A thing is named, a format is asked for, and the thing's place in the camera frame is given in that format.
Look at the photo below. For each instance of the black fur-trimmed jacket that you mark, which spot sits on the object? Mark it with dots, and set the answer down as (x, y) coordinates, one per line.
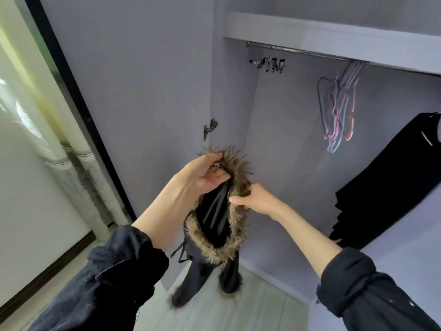
(213, 227)

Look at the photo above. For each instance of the grey wardrobe shelf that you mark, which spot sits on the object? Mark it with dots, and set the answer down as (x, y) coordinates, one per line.
(331, 41)

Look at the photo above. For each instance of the light grey wardrobe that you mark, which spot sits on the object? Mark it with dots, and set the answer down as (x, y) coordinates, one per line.
(138, 65)

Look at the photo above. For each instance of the person's right forearm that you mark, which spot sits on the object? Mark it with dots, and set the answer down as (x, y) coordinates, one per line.
(307, 237)

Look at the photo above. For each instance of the cluster of metal clips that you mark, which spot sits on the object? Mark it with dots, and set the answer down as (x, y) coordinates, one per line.
(270, 64)

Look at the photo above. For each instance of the person's right hand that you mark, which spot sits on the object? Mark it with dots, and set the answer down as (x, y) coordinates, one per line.
(256, 201)

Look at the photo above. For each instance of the person's left hand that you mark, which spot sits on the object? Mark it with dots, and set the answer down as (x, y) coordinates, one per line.
(203, 175)

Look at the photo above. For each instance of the bunch of pastel hangers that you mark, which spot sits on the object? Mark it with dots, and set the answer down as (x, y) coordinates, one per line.
(341, 106)

